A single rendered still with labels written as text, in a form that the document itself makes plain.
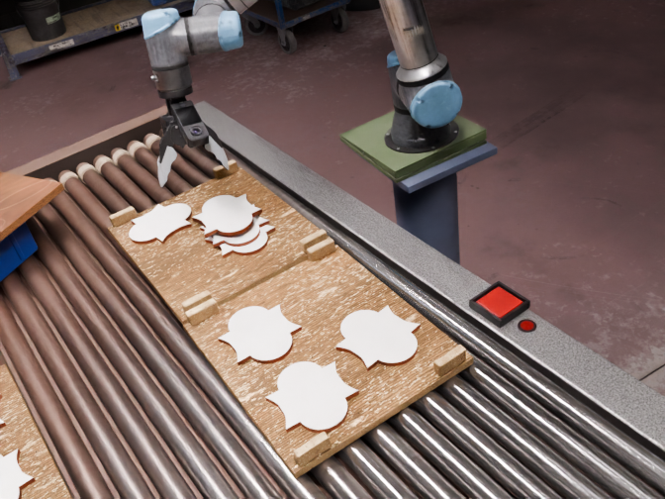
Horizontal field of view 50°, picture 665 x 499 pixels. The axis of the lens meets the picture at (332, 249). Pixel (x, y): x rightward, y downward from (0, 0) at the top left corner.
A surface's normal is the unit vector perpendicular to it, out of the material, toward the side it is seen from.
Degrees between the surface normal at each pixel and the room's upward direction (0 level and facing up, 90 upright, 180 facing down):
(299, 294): 0
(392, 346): 0
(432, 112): 95
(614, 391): 0
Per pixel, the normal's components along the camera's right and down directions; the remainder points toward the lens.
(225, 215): -0.14, -0.77
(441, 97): 0.23, 0.65
